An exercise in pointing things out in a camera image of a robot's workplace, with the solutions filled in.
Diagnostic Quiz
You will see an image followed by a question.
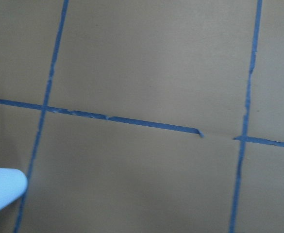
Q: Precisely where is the blue ribbed plastic cup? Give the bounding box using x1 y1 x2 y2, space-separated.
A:
0 168 28 210

